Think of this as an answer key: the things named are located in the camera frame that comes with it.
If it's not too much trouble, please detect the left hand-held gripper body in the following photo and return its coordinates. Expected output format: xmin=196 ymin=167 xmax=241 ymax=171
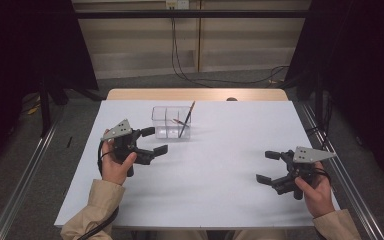
xmin=100 ymin=118 xmax=155 ymax=178

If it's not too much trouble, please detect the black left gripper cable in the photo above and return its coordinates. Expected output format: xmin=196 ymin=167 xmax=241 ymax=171
xmin=76 ymin=139 xmax=120 ymax=240

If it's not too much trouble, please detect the clear acrylic pen holder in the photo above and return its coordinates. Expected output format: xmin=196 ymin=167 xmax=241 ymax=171
xmin=151 ymin=105 xmax=193 ymax=140

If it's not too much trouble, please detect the yellow floor item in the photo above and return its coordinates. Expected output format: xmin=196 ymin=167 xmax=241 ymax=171
xmin=26 ymin=103 xmax=42 ymax=116

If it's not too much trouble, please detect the black wall cable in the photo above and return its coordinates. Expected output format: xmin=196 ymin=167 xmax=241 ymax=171
xmin=173 ymin=16 xmax=289 ymax=86
xmin=170 ymin=16 xmax=214 ymax=88

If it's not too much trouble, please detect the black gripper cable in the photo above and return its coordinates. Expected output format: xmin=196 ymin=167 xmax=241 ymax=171
xmin=76 ymin=139 xmax=120 ymax=240
xmin=313 ymin=166 xmax=332 ymax=188

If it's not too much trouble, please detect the long black and gold pen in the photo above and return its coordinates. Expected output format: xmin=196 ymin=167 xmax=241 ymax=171
xmin=178 ymin=100 xmax=196 ymax=139

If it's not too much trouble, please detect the white table cover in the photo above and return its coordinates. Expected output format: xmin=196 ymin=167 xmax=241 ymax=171
xmin=53 ymin=99 xmax=348 ymax=231

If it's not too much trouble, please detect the black curtain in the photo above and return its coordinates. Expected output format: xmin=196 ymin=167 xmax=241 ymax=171
xmin=0 ymin=0 xmax=99 ymax=188
xmin=284 ymin=0 xmax=384 ymax=193

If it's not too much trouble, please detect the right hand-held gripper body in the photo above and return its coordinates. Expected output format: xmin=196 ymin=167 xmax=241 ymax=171
xmin=270 ymin=145 xmax=338 ymax=201

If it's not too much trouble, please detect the white wall socket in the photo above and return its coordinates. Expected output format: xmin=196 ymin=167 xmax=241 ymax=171
xmin=165 ymin=0 xmax=190 ymax=10

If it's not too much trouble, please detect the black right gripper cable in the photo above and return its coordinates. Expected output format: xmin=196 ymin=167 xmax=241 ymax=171
xmin=313 ymin=166 xmax=332 ymax=188

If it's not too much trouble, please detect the person's left hand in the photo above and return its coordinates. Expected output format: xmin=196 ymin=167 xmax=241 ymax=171
xmin=100 ymin=139 xmax=138 ymax=186

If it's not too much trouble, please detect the black metal stand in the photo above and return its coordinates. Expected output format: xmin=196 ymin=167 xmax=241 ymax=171
xmin=39 ymin=78 xmax=53 ymax=138
xmin=314 ymin=71 xmax=324 ymax=129

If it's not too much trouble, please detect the metal floor rail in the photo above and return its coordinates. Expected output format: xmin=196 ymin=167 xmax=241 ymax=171
xmin=0 ymin=101 xmax=68 ymax=240
xmin=296 ymin=99 xmax=384 ymax=240

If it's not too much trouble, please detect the person's right hand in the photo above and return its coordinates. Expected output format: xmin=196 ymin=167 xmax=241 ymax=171
xmin=294 ymin=161 xmax=336 ymax=219

